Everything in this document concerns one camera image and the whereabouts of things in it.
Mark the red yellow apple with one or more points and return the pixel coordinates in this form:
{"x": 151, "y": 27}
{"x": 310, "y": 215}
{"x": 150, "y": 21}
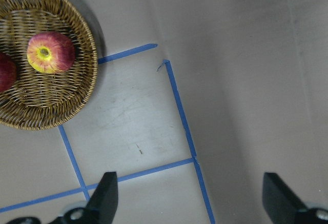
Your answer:
{"x": 50, "y": 52}

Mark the dark red apple in basket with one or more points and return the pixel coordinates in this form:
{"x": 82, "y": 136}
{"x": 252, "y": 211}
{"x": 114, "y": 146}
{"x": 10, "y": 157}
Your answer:
{"x": 8, "y": 72}

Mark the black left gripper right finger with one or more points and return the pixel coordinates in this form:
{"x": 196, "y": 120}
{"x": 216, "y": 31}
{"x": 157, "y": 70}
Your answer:
{"x": 282, "y": 205}

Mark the round wicker basket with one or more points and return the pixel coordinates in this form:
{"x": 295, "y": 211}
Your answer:
{"x": 38, "y": 100}

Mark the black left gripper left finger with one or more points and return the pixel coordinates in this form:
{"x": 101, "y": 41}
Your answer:
{"x": 100, "y": 208}

